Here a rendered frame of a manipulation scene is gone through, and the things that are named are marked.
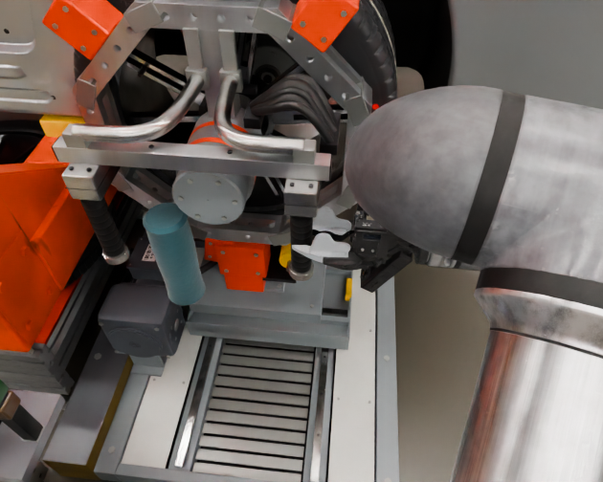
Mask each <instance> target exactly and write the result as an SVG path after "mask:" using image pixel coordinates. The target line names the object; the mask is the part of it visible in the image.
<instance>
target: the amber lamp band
mask: <svg viewBox="0 0 603 482"><path fill-rule="evenodd" d="M8 393H9V395H8V396H7V398H6V400H5V402H4V403H3V405H2V406H1V408H0V419H3V420H10V419H11V418H12V417H13V415H14V413H15V411H16V410H17V408H18V406H19V404H20V402H21V400H20V398H19V397H18V396H17V395H16V394H15V393H14V392H13V391H9V390H8Z"/></svg>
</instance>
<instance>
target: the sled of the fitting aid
mask: <svg viewBox="0 0 603 482"><path fill-rule="evenodd" d="M352 277H353V271H347V270H341V269H337V268H334V267H330V266H327V265H326V268H325V278H324V297H323V308H322V317H321V323H315V322H304V321H294V320H283V319H273V318H253V317H243V316H233V315H222V314H212V313H201V312H192V311H191V310H190V311H189V314H188V317H187V321H186V324H187V326H188V329H189V332H190V335H195V336H204V337H215V338H224V339H234V340H253V341H263V342H273V343H283V344H293V345H303V346H313V347H322V348H333V349H343V350H348V344H349V337H350V317H351V297H352Z"/></svg>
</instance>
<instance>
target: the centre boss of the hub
mask: <svg viewBox="0 0 603 482"><path fill-rule="evenodd" d="M280 75H281V73H280V71H279V69H278V68H276V67H275V66H273V65H270V64H264V65H261V66H259V67H258V68H257V69H256V71H255V76H257V77H259V78H261V79H262V80H263V81H264V82H266V83H267V84H269V83H270V82H272V81H273V80H274V79H276V78H277V77H278V76H280Z"/></svg>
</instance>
